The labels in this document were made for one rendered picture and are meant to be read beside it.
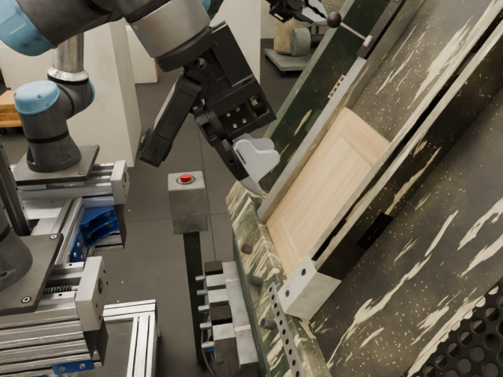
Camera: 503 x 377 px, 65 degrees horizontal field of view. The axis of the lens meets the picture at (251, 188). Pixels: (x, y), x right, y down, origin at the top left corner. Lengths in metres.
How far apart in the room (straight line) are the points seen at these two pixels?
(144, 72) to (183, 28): 5.64
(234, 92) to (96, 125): 3.06
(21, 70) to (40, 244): 4.42
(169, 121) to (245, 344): 0.73
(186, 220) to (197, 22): 1.01
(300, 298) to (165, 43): 0.61
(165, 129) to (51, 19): 0.15
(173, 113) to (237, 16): 4.31
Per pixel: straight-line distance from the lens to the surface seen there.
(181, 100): 0.44
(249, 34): 4.79
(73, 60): 1.32
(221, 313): 1.10
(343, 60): 1.32
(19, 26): 0.46
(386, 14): 1.10
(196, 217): 1.36
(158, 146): 0.46
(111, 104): 3.38
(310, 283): 0.85
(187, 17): 0.42
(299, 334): 0.88
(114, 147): 3.52
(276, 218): 1.14
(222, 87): 0.45
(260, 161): 0.48
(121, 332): 1.85
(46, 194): 1.34
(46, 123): 1.25
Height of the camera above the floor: 1.58
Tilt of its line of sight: 31 degrees down
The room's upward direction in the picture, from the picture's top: straight up
